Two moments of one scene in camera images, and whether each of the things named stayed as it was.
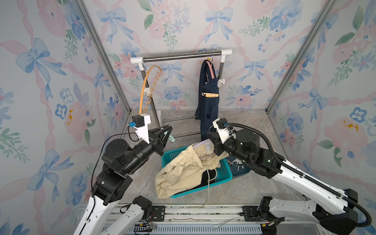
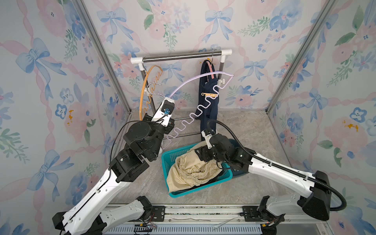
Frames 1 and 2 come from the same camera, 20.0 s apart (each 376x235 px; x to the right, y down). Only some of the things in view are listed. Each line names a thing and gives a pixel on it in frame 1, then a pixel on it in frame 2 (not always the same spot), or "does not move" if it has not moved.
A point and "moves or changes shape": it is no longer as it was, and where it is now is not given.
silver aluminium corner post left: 105,53 does not move
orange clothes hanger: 152,90 does not move
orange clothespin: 210,95 does not move
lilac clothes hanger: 203,142 -> 229,76
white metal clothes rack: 140,60 does not move
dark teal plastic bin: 238,168 does not move
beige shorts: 183,171 moves or changes shape
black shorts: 208,177 -> 203,184
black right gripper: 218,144 -> 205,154
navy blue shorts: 207,109 does not move
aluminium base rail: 219,220 does not move
